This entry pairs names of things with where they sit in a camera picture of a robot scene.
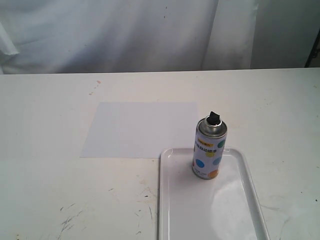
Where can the white paper sheet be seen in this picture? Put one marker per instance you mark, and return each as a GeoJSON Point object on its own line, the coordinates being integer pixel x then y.
{"type": "Point", "coordinates": [140, 129]}

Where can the black metal stand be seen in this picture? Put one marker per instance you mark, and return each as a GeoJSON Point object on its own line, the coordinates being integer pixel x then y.
{"type": "Point", "coordinates": [312, 51]}

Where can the white backdrop curtain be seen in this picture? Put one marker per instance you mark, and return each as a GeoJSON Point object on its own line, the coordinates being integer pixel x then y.
{"type": "Point", "coordinates": [113, 36]}

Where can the spray can with dots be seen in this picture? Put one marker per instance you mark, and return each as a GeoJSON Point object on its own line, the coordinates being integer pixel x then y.
{"type": "Point", "coordinates": [210, 138]}

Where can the white rectangular plastic tray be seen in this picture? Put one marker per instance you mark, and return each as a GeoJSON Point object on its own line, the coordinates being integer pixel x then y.
{"type": "Point", "coordinates": [223, 208]}

